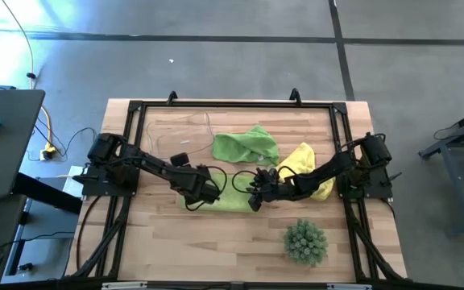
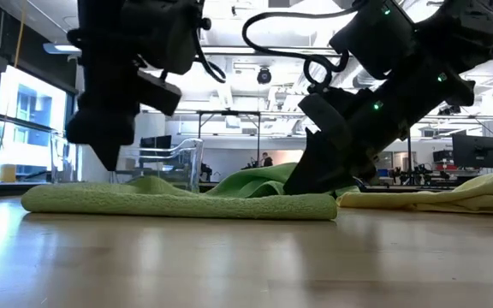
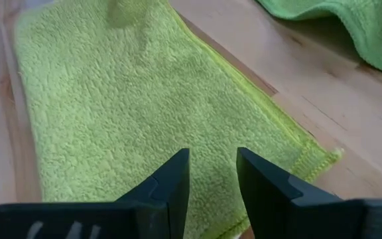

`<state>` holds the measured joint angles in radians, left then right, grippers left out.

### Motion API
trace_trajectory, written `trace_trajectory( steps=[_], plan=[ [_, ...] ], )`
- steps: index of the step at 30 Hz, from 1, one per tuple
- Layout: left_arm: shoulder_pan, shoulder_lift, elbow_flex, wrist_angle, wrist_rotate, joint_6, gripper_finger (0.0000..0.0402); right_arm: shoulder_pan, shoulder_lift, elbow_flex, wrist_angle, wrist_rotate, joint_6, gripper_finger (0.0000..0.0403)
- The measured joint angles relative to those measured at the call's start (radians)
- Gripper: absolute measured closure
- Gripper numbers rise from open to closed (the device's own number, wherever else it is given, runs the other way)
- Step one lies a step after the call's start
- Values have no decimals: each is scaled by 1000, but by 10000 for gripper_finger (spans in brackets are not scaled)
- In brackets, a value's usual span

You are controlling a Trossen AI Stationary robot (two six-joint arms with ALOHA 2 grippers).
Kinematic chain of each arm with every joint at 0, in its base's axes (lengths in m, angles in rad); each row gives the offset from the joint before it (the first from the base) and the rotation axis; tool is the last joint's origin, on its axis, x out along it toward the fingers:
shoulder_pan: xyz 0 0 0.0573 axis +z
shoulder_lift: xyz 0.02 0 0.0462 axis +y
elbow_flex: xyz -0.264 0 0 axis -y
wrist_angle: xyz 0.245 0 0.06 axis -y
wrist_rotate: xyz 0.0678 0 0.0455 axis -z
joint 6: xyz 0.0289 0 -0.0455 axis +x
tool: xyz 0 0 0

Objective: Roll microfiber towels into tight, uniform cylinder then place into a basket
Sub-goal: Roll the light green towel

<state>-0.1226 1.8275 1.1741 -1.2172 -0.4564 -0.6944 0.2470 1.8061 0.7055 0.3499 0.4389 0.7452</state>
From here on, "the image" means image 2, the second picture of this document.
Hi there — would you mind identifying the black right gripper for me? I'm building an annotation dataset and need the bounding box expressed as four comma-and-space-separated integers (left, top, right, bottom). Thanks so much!
282, 72, 440, 196

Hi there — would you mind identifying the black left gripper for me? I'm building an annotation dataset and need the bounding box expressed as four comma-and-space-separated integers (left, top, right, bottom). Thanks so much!
65, 62, 141, 173

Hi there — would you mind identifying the pale green microfiber towel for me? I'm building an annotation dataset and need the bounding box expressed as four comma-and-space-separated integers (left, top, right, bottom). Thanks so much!
21, 175, 339, 222

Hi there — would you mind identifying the bright green microfiber towel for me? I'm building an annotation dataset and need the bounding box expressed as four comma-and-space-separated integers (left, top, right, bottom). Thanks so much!
205, 162, 361, 199

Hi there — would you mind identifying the yellow microfiber towel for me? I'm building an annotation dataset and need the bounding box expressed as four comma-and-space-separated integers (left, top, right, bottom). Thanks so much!
336, 170, 493, 217

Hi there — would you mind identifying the black monitor on arm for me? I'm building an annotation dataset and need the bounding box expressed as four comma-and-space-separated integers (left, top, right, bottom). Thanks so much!
451, 133, 493, 169

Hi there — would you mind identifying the clear plastic basket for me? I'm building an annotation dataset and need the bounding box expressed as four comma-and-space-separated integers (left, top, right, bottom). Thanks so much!
49, 136, 205, 194

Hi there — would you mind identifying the pair of dark monitors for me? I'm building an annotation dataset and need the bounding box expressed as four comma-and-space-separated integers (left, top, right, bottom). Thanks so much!
140, 134, 173, 150

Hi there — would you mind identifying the background robot equipment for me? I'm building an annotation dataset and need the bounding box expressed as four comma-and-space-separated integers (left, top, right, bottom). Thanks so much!
389, 164, 453, 186

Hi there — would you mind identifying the large window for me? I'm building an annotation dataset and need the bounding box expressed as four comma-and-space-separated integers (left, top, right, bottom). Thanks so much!
0, 63, 76, 185

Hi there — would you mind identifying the yellow bin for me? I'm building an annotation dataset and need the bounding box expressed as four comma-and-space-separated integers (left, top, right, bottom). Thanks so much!
0, 163, 18, 184

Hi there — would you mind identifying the long ceiling light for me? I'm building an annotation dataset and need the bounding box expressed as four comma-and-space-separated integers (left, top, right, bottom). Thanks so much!
43, 42, 83, 56

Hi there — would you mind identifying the black aluminium table frame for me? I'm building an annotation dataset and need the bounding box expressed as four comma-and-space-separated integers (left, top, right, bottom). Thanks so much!
357, 183, 470, 193

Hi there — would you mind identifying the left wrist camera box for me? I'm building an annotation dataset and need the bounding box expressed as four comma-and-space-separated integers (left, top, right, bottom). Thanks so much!
136, 69, 183, 117

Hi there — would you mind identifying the black ceiling dome camera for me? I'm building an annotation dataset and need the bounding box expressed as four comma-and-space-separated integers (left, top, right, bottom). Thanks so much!
256, 66, 273, 86

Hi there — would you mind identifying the black metal stand frame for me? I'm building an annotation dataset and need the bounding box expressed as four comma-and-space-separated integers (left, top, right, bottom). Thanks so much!
196, 110, 262, 169

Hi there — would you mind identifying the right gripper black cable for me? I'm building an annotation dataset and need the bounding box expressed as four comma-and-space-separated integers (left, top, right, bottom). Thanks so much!
241, 0, 370, 86

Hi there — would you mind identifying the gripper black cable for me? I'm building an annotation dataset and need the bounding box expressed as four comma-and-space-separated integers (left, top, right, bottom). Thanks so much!
191, 16, 228, 85
241, 0, 370, 86

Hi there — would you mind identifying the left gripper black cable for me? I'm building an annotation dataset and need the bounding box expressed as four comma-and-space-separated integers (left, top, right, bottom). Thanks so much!
191, 16, 228, 85

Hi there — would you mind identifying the yellow hanging cable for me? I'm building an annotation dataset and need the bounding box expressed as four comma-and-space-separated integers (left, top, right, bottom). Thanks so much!
13, 0, 28, 69

